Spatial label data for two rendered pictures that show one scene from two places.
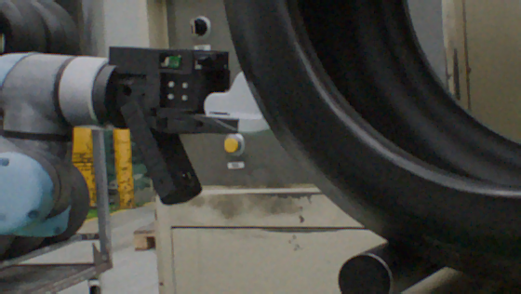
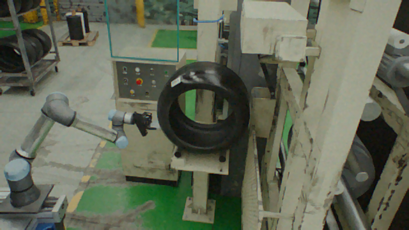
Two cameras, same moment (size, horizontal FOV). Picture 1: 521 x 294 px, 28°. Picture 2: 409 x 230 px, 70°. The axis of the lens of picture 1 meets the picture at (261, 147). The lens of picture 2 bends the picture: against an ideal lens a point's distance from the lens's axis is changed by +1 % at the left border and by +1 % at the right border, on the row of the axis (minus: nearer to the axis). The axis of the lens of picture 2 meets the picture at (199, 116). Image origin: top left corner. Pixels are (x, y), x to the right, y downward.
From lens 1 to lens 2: 1.14 m
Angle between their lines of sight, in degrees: 33
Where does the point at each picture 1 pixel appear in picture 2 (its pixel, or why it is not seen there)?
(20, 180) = (125, 141)
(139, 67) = (138, 117)
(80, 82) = (128, 119)
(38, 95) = (119, 120)
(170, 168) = (144, 131)
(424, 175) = (187, 145)
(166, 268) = not seen: hidden behind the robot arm
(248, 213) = (136, 105)
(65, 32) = not seen: outside the picture
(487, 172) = (189, 126)
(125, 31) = not seen: outside the picture
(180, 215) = (121, 105)
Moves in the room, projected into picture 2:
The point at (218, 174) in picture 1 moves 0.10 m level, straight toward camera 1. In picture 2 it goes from (128, 96) to (131, 101)
